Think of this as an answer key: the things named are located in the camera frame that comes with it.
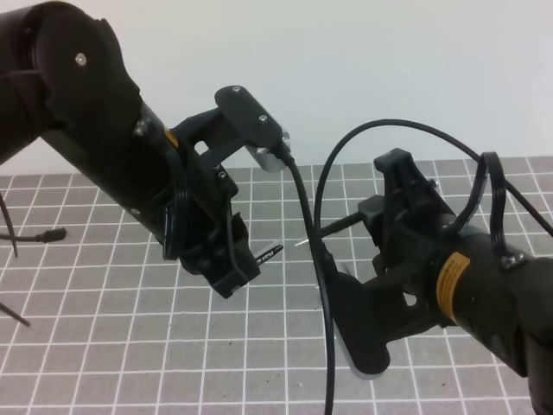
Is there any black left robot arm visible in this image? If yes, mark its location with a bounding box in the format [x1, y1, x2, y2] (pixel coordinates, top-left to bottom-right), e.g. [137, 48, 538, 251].
[1, 2, 260, 297]

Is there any black pen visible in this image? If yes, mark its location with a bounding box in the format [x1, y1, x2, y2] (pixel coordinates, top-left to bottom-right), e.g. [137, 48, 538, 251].
[315, 212, 366, 239]

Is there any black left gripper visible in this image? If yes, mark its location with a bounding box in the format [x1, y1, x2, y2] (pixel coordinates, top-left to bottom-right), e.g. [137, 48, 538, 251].
[162, 109, 260, 298]

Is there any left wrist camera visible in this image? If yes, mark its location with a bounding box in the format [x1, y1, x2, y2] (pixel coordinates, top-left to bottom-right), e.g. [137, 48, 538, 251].
[215, 86, 290, 173]

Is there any black pen cap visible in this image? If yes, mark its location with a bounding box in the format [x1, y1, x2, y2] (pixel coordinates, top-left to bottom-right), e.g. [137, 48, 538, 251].
[256, 244, 283, 266]

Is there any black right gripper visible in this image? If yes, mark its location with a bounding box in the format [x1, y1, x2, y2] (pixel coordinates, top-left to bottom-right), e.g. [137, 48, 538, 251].
[365, 149, 453, 342]

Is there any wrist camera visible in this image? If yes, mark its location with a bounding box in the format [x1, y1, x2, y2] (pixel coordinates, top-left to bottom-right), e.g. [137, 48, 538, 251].
[215, 86, 290, 173]
[322, 254, 391, 380]

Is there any black loose cable plug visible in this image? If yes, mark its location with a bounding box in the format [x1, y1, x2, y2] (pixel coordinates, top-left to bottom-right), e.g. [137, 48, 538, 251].
[0, 227, 67, 244]

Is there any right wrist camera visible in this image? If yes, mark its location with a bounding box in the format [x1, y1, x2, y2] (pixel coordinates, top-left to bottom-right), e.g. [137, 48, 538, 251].
[322, 254, 391, 380]

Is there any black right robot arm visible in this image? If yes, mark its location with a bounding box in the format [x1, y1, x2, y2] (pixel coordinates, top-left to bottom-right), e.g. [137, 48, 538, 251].
[365, 149, 552, 414]

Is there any black right camera cable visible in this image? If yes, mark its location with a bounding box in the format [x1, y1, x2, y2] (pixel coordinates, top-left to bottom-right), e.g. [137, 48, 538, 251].
[313, 119, 553, 243]

